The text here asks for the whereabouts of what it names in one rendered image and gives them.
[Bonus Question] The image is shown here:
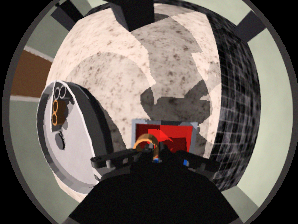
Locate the bronze bushing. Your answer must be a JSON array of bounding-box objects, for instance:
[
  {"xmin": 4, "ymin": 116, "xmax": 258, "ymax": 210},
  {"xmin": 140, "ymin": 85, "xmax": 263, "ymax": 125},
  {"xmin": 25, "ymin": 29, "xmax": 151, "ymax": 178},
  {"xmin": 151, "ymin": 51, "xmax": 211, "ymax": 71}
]
[
  {"xmin": 53, "ymin": 100, "xmax": 66, "ymax": 113},
  {"xmin": 52, "ymin": 113, "xmax": 65, "ymax": 125},
  {"xmin": 133, "ymin": 133, "xmax": 159, "ymax": 160}
]

